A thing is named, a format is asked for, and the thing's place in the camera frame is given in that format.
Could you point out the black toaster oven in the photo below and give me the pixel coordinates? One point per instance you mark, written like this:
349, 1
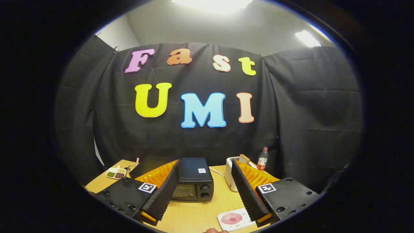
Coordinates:
194, 171

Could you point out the brown bread slice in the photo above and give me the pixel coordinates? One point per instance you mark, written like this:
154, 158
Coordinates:
244, 159

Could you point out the small ceiling light panel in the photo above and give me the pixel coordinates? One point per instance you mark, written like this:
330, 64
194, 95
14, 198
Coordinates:
307, 38

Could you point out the red label water bottle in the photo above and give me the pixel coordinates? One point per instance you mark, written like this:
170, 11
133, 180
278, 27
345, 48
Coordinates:
262, 161

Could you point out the pink ham slice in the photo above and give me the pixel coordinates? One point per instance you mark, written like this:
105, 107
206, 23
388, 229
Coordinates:
231, 218

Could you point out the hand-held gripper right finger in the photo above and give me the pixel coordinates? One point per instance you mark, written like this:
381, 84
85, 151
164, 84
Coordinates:
247, 194

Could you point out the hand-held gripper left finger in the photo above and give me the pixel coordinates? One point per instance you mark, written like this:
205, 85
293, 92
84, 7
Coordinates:
165, 194

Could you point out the black backdrop cloth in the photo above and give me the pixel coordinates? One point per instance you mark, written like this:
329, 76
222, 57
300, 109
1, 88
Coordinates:
291, 113

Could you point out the white square plate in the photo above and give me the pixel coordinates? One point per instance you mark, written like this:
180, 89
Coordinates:
224, 226

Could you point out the white toaster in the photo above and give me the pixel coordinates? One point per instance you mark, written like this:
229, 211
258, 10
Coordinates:
230, 176

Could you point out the white divided bean dish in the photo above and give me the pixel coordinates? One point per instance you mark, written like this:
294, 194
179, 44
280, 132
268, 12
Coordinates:
116, 174

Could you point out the large ceiling light panel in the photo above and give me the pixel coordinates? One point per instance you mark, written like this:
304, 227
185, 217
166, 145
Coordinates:
213, 4

